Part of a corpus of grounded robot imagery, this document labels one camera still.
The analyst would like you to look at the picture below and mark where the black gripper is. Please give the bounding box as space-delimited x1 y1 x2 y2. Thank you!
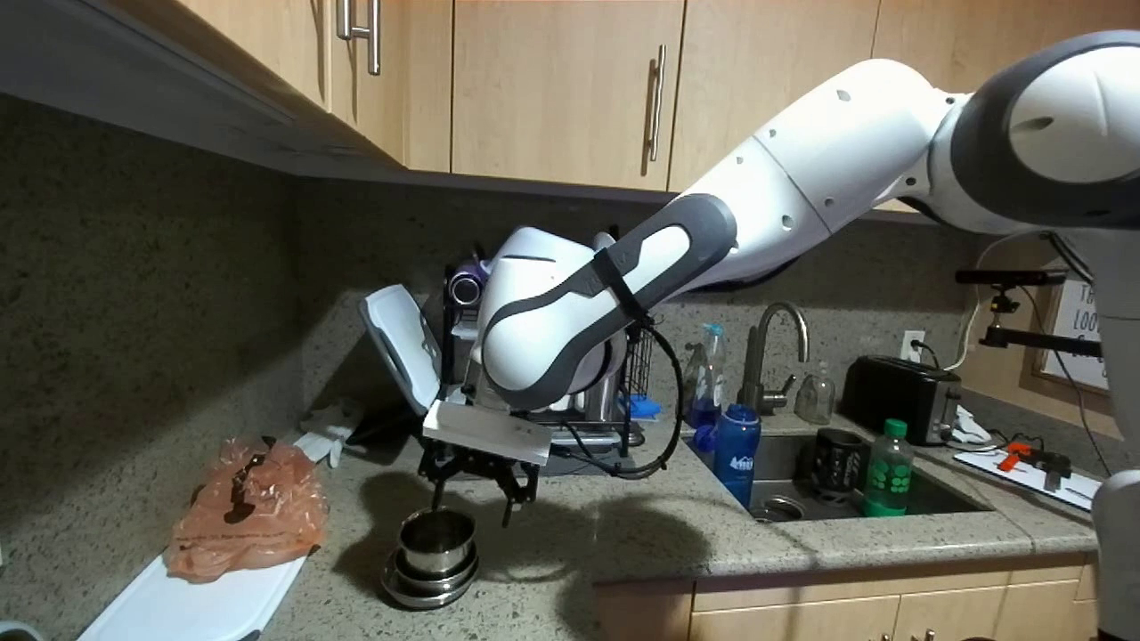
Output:
418 439 544 532

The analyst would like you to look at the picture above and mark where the shiny tin cup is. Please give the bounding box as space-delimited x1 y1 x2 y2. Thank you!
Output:
395 507 481 582

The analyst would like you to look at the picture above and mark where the clear soap bottle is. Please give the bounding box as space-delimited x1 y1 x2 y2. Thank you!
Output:
677 340 716 427

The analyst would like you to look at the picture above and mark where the blue dish soap bottle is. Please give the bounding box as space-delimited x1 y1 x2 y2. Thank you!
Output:
710 402 766 509

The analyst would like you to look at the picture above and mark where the clear spray bottle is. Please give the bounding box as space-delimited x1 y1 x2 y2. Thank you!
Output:
697 322 733 413

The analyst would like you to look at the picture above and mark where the metal kitchen faucet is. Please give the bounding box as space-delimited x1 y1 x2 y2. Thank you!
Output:
736 298 817 420

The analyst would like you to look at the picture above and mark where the glass soap dispenser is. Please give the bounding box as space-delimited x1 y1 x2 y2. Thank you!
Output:
794 355 838 427

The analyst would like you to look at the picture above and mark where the black pot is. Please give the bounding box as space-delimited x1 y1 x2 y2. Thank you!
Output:
791 425 875 507

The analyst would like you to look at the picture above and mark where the wooden sink base cabinet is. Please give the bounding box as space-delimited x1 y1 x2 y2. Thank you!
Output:
591 563 1101 641

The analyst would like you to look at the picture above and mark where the green plastic bottle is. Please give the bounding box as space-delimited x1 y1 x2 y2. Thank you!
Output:
863 417 919 519

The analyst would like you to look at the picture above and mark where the light wooden cabinet door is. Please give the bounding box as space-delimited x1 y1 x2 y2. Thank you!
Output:
449 0 689 196
870 0 1140 96
673 0 885 192
353 0 456 179
176 0 367 128

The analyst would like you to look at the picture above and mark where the black toaster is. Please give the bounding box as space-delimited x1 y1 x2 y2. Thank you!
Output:
833 351 964 448

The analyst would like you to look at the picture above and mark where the steel kitchen sink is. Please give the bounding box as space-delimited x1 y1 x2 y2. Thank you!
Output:
697 427 993 527

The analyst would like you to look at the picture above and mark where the white towel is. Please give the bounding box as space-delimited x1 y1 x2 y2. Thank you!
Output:
949 402 996 448

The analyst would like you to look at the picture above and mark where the white paper tray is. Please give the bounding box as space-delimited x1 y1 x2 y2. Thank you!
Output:
949 439 1101 516

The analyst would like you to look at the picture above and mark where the black wire dish rack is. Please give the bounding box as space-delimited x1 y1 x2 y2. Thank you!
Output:
438 242 657 459

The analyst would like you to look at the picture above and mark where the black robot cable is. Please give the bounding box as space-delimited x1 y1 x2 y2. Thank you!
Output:
554 229 692 481

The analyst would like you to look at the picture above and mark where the cream power cord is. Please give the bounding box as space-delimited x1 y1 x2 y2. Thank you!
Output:
923 235 1010 375

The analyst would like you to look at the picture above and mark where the orange handled tool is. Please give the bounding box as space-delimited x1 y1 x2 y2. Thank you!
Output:
993 439 1050 473

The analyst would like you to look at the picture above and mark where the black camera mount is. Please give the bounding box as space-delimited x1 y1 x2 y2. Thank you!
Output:
956 262 1111 361

